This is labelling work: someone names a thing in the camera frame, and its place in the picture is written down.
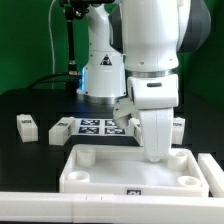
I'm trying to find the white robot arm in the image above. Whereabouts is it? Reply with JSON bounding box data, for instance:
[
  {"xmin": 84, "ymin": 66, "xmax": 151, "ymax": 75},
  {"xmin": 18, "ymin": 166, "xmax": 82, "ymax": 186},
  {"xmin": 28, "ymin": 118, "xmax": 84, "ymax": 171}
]
[{"xmin": 77, "ymin": 0, "xmax": 211, "ymax": 162}]

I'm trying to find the white desk top tray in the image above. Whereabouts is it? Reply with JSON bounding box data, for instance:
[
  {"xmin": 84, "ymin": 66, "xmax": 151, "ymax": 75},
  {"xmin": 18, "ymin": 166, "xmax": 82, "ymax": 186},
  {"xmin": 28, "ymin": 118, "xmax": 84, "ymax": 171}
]
[{"xmin": 59, "ymin": 144, "xmax": 209, "ymax": 197}]

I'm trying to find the white cable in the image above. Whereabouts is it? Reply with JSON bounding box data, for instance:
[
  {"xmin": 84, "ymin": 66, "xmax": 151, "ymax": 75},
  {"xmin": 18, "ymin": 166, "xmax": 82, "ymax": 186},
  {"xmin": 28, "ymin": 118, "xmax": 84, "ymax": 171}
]
[{"xmin": 48, "ymin": 0, "xmax": 58, "ymax": 90}]

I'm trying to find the fiducial marker sheet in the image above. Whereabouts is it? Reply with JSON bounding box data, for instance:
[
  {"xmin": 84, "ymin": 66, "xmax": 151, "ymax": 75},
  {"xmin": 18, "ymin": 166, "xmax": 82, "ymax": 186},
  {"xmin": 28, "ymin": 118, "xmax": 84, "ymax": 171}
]
[{"xmin": 72, "ymin": 118, "xmax": 127, "ymax": 136}]

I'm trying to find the white fence bar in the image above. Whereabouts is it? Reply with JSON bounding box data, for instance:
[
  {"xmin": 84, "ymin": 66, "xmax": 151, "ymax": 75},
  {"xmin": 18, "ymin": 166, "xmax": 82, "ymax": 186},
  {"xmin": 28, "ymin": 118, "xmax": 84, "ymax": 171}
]
[
  {"xmin": 0, "ymin": 192, "xmax": 224, "ymax": 224},
  {"xmin": 198, "ymin": 153, "xmax": 224, "ymax": 198}
]

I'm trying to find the white front fence bar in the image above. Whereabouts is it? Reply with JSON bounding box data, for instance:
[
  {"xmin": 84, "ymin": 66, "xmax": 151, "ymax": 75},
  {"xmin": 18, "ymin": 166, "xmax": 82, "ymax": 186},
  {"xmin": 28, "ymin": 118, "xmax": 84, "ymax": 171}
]
[{"xmin": 0, "ymin": 192, "xmax": 224, "ymax": 224}]

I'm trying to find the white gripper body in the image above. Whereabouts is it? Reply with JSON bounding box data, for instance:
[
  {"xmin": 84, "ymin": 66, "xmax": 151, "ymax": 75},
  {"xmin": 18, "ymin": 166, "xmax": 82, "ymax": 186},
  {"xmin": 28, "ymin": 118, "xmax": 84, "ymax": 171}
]
[{"xmin": 113, "ymin": 74, "xmax": 179, "ymax": 162}]

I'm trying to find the black cable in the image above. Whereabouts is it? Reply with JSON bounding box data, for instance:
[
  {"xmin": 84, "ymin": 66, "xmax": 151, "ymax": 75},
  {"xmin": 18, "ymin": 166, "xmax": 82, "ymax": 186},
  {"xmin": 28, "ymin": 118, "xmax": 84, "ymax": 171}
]
[{"xmin": 26, "ymin": 73, "xmax": 81, "ymax": 90}]

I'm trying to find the black camera stand pole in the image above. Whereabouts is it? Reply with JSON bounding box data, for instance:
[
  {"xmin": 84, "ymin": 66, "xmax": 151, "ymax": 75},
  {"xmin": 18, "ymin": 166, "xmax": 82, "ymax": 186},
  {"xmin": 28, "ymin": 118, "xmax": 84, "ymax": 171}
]
[{"xmin": 59, "ymin": 0, "xmax": 89, "ymax": 77}]

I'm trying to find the white right fence bar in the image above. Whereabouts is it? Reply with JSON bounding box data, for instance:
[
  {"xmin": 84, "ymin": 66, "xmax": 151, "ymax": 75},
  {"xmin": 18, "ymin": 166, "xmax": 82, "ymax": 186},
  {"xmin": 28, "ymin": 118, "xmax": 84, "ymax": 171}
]
[{"xmin": 198, "ymin": 153, "xmax": 224, "ymax": 198}]

